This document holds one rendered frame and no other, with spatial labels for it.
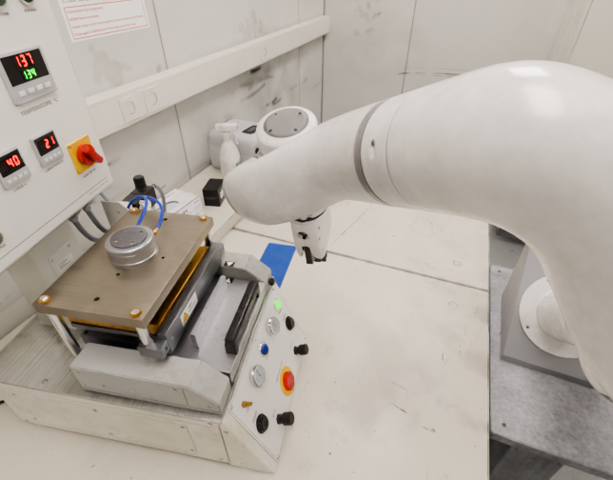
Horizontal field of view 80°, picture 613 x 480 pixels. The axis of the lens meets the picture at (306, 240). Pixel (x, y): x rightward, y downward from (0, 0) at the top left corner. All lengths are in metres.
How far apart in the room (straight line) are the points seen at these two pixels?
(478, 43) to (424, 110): 2.55
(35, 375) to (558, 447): 1.00
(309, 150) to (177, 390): 0.43
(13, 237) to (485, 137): 0.65
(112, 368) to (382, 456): 0.52
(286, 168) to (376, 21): 2.47
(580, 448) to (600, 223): 0.81
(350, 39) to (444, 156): 2.69
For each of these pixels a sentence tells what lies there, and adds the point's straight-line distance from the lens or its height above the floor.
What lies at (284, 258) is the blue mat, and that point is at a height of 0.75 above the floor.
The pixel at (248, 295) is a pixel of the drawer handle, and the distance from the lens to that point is 0.72.
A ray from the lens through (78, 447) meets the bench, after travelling 0.95.
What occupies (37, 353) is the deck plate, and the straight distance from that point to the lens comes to 0.88.
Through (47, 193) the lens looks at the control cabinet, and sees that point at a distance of 0.74.
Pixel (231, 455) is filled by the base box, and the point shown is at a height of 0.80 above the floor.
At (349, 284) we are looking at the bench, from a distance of 1.11.
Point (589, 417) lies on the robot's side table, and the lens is 1.05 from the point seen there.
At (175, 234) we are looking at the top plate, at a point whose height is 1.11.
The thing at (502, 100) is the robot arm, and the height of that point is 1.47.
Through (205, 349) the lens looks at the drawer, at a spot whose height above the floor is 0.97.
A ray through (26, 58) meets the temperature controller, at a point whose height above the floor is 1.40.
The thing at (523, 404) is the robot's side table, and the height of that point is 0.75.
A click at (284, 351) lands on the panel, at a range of 0.86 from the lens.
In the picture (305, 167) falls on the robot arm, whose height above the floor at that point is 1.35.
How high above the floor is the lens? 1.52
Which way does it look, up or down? 37 degrees down
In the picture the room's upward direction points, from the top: straight up
